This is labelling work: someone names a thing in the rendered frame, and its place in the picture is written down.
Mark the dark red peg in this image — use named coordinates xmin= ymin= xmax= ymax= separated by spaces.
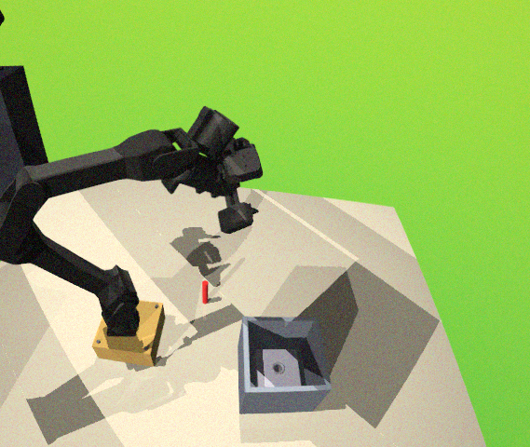
xmin=202 ymin=280 xmax=208 ymax=305

